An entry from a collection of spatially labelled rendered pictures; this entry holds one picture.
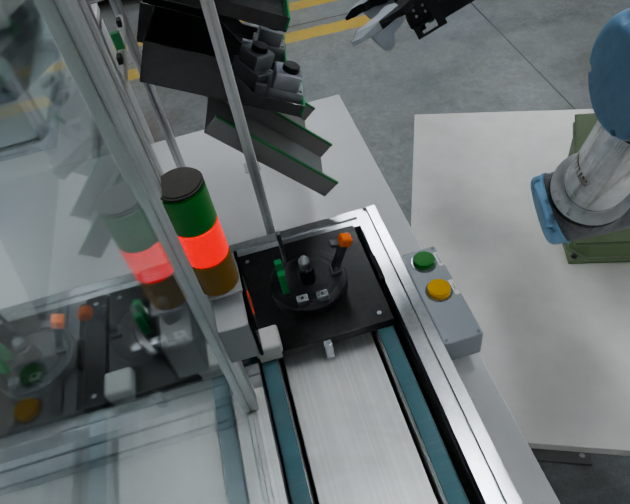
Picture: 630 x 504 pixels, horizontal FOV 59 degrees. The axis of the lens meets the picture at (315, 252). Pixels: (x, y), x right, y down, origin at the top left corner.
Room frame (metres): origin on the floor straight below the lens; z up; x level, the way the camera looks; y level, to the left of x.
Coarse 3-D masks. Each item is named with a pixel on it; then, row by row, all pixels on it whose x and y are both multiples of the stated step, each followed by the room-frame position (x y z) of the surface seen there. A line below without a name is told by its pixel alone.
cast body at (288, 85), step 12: (276, 72) 0.88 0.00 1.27; (288, 72) 0.88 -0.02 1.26; (300, 72) 0.89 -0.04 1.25; (264, 84) 0.90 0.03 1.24; (276, 84) 0.87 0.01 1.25; (288, 84) 0.87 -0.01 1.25; (300, 84) 0.91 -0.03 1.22; (276, 96) 0.87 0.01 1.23; (288, 96) 0.87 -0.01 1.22; (300, 96) 0.87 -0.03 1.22
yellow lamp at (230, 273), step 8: (232, 256) 0.45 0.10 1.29; (224, 264) 0.43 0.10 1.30; (232, 264) 0.44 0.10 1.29; (200, 272) 0.42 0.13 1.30; (208, 272) 0.42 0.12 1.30; (216, 272) 0.42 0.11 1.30; (224, 272) 0.43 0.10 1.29; (232, 272) 0.43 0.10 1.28; (200, 280) 0.43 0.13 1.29; (208, 280) 0.42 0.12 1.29; (216, 280) 0.42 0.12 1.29; (224, 280) 0.42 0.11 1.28; (232, 280) 0.43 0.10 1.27; (208, 288) 0.42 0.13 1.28; (216, 288) 0.42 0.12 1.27; (224, 288) 0.42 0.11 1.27; (232, 288) 0.43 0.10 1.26
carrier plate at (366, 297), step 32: (256, 256) 0.75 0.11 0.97; (288, 256) 0.73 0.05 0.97; (352, 256) 0.70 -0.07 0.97; (256, 288) 0.67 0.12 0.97; (352, 288) 0.62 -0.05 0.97; (256, 320) 0.59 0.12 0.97; (288, 320) 0.58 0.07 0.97; (320, 320) 0.57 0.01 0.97; (352, 320) 0.55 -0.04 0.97; (384, 320) 0.54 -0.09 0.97; (288, 352) 0.52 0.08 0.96
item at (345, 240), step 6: (342, 234) 0.66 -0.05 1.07; (348, 234) 0.66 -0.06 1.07; (330, 240) 0.66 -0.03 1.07; (336, 240) 0.66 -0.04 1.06; (342, 240) 0.65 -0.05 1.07; (348, 240) 0.65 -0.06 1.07; (330, 246) 0.65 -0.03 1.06; (336, 246) 0.65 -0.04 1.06; (342, 246) 0.64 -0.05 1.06; (348, 246) 0.65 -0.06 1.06; (336, 252) 0.66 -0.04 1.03; (342, 252) 0.65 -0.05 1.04; (336, 258) 0.65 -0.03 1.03; (342, 258) 0.65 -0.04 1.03; (336, 264) 0.65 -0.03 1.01
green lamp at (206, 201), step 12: (204, 180) 0.45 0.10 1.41; (204, 192) 0.44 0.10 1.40; (168, 204) 0.42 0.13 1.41; (180, 204) 0.42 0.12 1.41; (192, 204) 0.42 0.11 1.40; (204, 204) 0.43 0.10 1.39; (168, 216) 0.43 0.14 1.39; (180, 216) 0.42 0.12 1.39; (192, 216) 0.42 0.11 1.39; (204, 216) 0.43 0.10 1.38; (216, 216) 0.44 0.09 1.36; (180, 228) 0.42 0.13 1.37; (192, 228) 0.42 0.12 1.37; (204, 228) 0.42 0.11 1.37
